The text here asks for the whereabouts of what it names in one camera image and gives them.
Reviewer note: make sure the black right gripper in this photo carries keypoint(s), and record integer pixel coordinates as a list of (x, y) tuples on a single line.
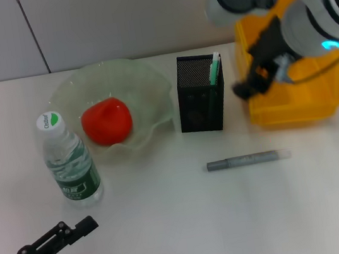
[(267, 45)]

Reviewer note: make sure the mint green utility knife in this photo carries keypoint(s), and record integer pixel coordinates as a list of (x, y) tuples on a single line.
[(214, 69)]

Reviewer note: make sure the grey marker pen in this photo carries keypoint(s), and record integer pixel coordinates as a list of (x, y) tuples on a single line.
[(244, 160)]

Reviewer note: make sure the clear water bottle green label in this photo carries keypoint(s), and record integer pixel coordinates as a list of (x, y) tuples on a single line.
[(64, 149)]

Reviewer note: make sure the red-orange toy fruit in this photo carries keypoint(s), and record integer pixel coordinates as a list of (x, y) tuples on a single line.
[(106, 122)]

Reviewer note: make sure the black mesh pen holder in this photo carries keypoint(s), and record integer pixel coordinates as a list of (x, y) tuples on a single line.
[(196, 113)]

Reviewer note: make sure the frosted green glass fruit bowl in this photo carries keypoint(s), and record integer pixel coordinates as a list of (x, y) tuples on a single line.
[(147, 82)]

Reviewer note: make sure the yellow plastic bin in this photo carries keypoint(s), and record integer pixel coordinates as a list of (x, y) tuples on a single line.
[(300, 104)]

